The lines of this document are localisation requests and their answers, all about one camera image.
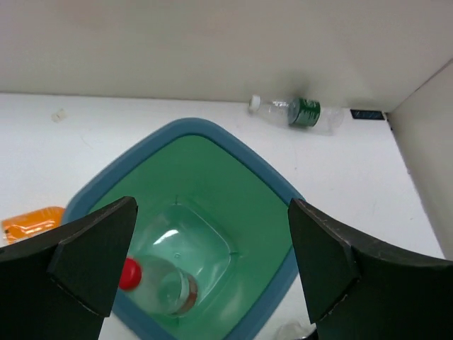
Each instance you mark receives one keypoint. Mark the orange juice bottle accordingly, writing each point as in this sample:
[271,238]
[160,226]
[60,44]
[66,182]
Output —
[30,224]

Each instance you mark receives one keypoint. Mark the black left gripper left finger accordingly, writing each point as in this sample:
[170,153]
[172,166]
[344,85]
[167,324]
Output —
[62,284]

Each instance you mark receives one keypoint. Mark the red-label clear water bottle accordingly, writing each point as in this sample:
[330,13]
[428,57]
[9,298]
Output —
[157,286]

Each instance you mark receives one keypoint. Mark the green-label clear bottle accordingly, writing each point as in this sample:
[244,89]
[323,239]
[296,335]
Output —
[298,113]

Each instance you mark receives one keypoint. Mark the green plastic bin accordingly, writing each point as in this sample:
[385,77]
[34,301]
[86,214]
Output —
[210,205]

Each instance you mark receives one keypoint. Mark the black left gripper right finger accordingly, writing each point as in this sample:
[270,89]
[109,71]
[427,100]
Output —
[359,287]

